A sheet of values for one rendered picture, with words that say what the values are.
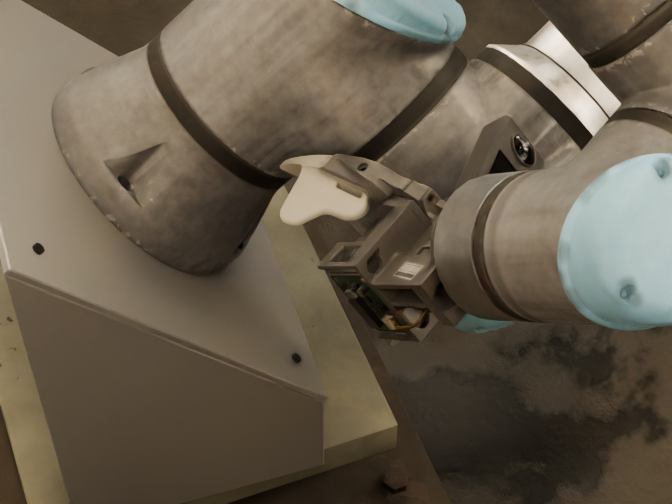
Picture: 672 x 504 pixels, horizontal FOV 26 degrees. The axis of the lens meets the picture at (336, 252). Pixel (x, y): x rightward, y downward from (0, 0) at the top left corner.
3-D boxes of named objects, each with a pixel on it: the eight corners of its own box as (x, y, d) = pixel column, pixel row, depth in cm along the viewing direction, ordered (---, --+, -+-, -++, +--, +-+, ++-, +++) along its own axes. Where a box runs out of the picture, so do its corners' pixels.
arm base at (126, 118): (34, 47, 115) (118, -36, 111) (202, 144, 128) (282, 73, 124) (74, 220, 103) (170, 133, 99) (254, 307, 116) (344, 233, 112)
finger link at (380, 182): (317, 154, 100) (417, 205, 95) (331, 139, 100) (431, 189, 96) (331, 197, 103) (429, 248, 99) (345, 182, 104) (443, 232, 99)
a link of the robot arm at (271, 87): (187, 3, 117) (345, -147, 111) (330, 157, 121) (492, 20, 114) (135, 52, 103) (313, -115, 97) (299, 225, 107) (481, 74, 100)
